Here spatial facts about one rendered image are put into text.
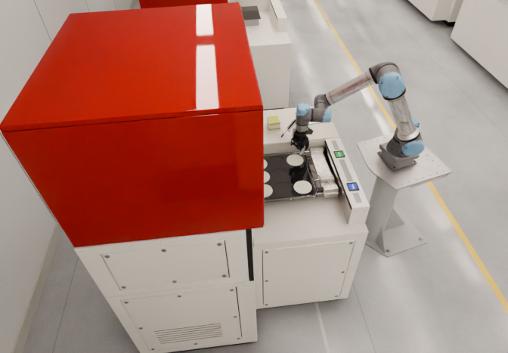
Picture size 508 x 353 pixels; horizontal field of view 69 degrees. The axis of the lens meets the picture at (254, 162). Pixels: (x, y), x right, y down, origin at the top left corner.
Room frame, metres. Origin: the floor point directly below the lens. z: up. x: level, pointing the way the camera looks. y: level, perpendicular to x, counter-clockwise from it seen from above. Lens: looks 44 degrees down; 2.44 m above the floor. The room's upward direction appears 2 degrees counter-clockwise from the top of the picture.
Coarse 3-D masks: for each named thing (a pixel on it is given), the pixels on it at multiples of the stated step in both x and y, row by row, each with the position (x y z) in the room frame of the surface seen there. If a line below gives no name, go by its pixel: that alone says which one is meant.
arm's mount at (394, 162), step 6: (384, 144) 1.74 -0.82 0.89; (384, 150) 1.70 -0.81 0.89; (384, 156) 1.68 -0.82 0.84; (390, 156) 1.64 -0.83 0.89; (396, 156) 1.62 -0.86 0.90; (408, 156) 1.63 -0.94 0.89; (414, 156) 1.63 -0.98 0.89; (390, 162) 1.63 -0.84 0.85; (396, 162) 1.59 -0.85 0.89; (402, 162) 1.61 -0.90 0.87; (408, 162) 1.62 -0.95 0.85; (414, 162) 1.64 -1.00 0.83; (396, 168) 1.59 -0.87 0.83
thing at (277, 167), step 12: (264, 156) 1.66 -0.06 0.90; (276, 156) 1.66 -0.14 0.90; (276, 168) 1.56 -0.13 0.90; (288, 168) 1.55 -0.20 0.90; (300, 168) 1.55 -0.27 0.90; (276, 180) 1.46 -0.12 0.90; (288, 180) 1.46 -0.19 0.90; (300, 180) 1.45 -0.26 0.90; (276, 192) 1.37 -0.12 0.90; (288, 192) 1.37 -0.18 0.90; (312, 192) 1.36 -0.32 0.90
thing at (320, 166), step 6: (312, 156) 1.67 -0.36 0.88; (318, 156) 1.67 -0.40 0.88; (324, 156) 1.66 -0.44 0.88; (312, 162) 1.64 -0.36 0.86; (318, 162) 1.62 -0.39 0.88; (324, 162) 1.62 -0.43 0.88; (318, 168) 1.57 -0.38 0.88; (324, 168) 1.56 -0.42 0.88; (318, 174) 1.52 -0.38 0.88; (324, 174) 1.51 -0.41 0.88; (330, 174) 1.51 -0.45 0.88; (336, 192) 1.37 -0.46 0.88
